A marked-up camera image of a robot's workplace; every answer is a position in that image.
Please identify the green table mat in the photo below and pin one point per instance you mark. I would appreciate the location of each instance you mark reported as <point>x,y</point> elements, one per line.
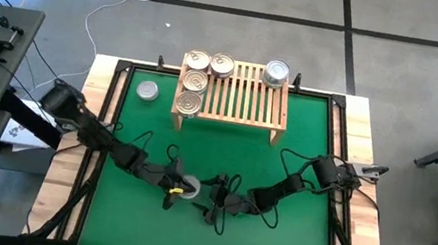
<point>133,231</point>

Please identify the white printed box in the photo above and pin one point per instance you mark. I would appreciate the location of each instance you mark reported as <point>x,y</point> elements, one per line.
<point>25,137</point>

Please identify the wooden slatted shelf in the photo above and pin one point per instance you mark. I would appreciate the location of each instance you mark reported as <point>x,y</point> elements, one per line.
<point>237,118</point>

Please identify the black table edge clip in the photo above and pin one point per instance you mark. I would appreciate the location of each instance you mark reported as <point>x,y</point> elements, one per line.
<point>297,82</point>
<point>161,63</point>

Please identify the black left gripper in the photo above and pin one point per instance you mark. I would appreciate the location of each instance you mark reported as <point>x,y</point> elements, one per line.
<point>159,174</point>

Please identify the blue red can gold lid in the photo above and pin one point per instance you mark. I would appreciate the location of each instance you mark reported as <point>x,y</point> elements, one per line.
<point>195,80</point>
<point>222,65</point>
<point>198,60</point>
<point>188,103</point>

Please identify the black desk leg beam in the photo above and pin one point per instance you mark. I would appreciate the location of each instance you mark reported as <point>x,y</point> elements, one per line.
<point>28,116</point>

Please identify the black table frame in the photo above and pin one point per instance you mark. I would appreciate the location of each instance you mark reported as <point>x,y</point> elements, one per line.
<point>149,67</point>

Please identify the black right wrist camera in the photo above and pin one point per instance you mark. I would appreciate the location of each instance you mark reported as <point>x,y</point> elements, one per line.
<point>231,200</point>

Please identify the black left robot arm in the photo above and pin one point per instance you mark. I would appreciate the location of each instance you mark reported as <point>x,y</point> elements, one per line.
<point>110,150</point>

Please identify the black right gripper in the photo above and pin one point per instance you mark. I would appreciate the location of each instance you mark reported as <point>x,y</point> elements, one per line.
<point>217,196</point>

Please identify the yellow tape tag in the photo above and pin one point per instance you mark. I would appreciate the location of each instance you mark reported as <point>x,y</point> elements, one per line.
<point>176,190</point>

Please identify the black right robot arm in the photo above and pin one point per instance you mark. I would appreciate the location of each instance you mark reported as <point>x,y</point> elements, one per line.
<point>278,194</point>

